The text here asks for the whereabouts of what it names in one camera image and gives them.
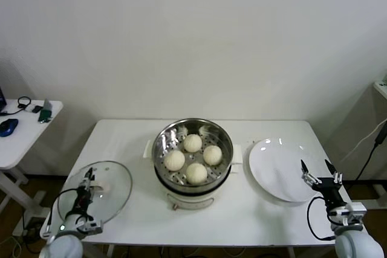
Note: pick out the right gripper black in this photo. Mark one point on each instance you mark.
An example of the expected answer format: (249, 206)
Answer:
(329, 191)

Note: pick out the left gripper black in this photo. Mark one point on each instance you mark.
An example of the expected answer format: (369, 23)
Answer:
(83, 200)

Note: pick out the round glass lid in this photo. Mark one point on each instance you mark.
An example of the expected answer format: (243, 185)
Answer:
(118, 179)

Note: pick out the white steamed baozi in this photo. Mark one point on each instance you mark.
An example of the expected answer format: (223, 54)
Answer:
(212, 155)
(174, 160)
(193, 143)
(196, 173)

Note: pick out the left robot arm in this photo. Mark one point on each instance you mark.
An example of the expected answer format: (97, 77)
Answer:
(62, 246)

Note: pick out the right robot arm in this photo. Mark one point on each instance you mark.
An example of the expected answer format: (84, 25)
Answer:
(356, 243)

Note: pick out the stainless steel steamer basket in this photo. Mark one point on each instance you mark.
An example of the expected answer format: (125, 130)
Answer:
(161, 140)

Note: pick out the white round plate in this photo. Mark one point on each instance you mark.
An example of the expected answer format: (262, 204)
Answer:
(278, 170)

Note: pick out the white floor stand base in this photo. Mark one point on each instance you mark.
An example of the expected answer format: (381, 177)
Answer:
(378, 190)

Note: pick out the white side table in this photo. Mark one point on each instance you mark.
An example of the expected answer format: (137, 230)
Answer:
(27, 143)

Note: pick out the green circuit board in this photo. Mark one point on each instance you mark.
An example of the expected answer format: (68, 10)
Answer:
(45, 114)

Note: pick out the white power strip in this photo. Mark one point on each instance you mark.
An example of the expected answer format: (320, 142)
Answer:
(18, 231)

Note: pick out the small black device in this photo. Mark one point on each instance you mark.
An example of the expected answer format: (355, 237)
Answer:
(36, 108)

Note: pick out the small white adapter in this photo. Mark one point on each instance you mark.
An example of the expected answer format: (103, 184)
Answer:
(29, 108)

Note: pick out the blue computer mouse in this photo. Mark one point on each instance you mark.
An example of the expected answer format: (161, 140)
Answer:
(8, 127)

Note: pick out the dark laptop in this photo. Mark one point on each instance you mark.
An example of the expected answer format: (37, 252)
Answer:
(1, 101)

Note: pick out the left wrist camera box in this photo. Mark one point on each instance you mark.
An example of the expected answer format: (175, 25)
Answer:
(93, 227)

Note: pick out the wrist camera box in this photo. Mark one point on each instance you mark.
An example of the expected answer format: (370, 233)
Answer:
(356, 209)
(93, 227)

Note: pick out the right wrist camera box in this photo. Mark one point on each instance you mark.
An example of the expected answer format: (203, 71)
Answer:
(356, 209)

